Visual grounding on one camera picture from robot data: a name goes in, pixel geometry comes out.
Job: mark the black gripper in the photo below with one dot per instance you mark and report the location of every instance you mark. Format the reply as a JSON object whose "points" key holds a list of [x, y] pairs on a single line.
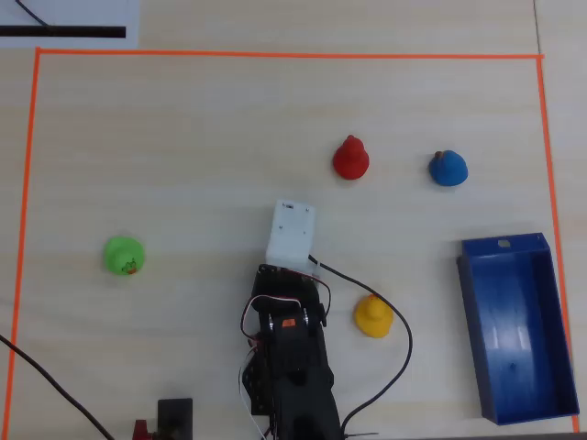
{"points": [[275, 279]]}

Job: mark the blue rubber duck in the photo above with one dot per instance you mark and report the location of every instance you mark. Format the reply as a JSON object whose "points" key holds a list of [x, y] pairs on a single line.
{"points": [[449, 168]]}

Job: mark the yellow rubber duck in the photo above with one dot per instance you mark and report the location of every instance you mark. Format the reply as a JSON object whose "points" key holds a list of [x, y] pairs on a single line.
{"points": [[373, 316]]}

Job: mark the red rubber duck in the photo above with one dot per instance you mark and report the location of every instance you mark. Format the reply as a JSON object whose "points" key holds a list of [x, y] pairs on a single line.
{"points": [[351, 159]]}

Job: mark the green rubber duck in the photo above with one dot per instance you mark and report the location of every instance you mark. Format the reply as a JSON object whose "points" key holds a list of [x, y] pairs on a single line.
{"points": [[123, 256]]}

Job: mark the blue plastic box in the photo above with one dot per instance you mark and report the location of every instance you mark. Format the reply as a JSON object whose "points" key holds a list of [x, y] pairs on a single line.
{"points": [[518, 330]]}

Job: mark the black table clamp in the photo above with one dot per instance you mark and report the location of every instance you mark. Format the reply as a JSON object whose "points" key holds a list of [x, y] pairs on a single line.
{"points": [[175, 414]]}

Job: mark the black strip on paper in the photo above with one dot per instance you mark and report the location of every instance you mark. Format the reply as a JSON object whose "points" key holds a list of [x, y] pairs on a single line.
{"points": [[82, 31]]}

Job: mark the white paper sheet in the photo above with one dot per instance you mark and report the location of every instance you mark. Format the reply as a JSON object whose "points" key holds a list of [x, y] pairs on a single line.
{"points": [[82, 11]]}

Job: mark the white camera box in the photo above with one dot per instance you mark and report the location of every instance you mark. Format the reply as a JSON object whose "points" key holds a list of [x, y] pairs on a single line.
{"points": [[292, 229]]}

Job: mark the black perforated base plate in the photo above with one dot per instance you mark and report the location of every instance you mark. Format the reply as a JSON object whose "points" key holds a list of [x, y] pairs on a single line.
{"points": [[254, 385]]}

